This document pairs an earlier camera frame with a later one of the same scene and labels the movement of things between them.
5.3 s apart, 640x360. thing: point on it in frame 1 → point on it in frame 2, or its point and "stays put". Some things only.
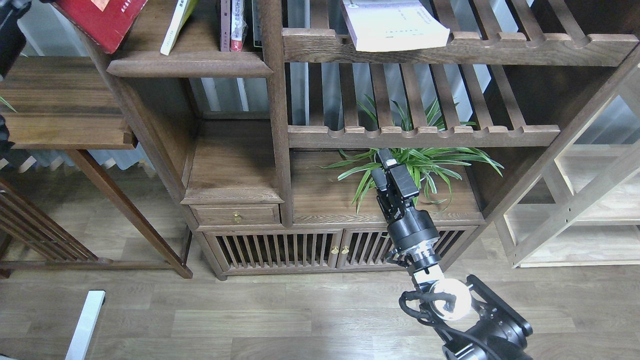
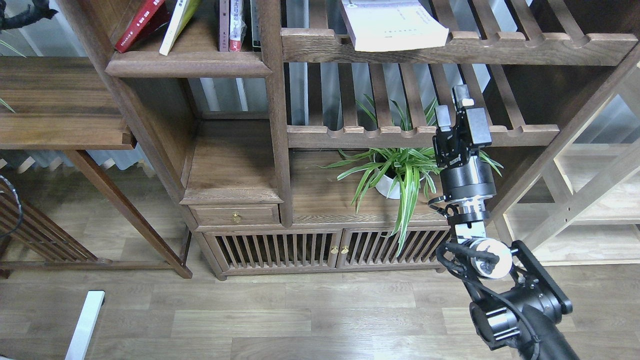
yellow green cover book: x=183 y=10 stays put
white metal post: x=93 y=306 stays put
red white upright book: x=239 y=25 stays put
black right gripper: x=408 y=228 → x=465 y=175
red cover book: x=105 y=21 → x=150 y=7
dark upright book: x=257 y=9 stays put
